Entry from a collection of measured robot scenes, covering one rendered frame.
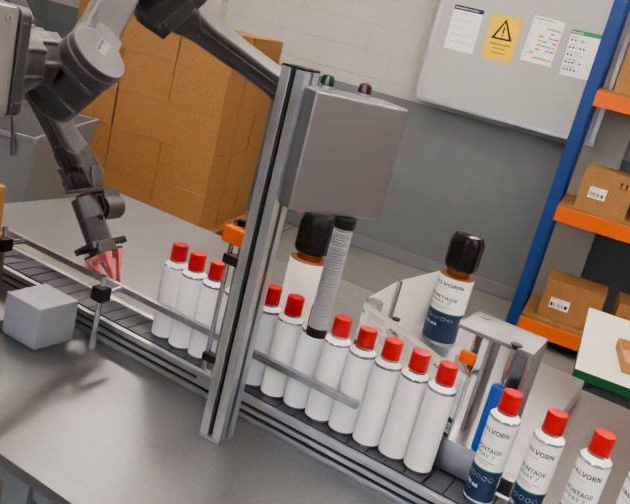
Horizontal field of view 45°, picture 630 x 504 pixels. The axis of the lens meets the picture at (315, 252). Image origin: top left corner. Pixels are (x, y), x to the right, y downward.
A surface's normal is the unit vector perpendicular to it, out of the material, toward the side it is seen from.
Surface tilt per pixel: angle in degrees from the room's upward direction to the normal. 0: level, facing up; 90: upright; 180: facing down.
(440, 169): 90
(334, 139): 90
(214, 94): 90
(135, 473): 0
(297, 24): 90
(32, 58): 79
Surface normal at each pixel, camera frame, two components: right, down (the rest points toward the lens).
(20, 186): -0.09, 0.32
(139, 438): 0.24, -0.93
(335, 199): 0.40, 0.36
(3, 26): 0.89, 0.32
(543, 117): -0.38, 0.18
